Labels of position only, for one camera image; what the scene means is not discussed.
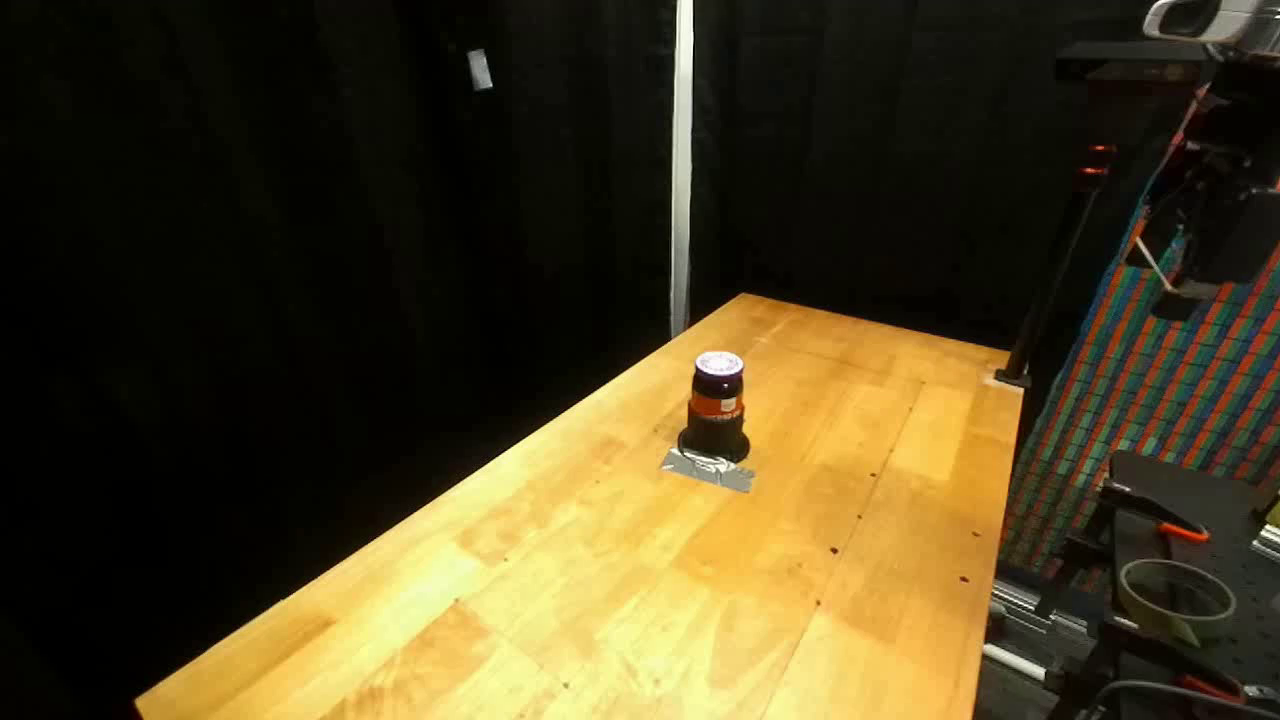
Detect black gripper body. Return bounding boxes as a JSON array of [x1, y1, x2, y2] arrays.
[[1174, 122, 1280, 289]]

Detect thin beige rubber band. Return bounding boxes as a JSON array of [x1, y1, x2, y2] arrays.
[[1127, 216, 1186, 296]]

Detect black stand pole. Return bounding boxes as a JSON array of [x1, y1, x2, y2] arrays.
[[995, 141, 1118, 392]]

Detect red and teal striped cloth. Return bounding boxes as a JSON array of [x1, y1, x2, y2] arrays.
[[1000, 194, 1280, 581]]

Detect black mounting plate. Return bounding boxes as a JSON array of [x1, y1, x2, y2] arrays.
[[1062, 446, 1280, 670]]

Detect beige tape roll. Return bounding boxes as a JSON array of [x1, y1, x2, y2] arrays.
[[1117, 553, 1241, 649]]

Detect white vertical pole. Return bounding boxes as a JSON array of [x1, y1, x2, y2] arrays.
[[662, 0, 699, 338]]

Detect small white tag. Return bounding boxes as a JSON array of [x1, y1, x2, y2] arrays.
[[464, 42, 500, 94]]

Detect black curtain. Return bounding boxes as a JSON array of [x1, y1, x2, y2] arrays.
[[0, 0, 1165, 720]]

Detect orange clamp handle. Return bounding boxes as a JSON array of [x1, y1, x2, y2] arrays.
[[1152, 515, 1215, 547]]

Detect aluminium rail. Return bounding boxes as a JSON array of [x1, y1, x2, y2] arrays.
[[985, 576, 1089, 693]]

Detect black cable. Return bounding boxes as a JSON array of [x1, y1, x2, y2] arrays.
[[1062, 670, 1280, 720]]

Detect grey duct tape piece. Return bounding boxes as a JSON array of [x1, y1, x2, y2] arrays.
[[710, 456, 760, 496], [658, 446, 720, 489]]

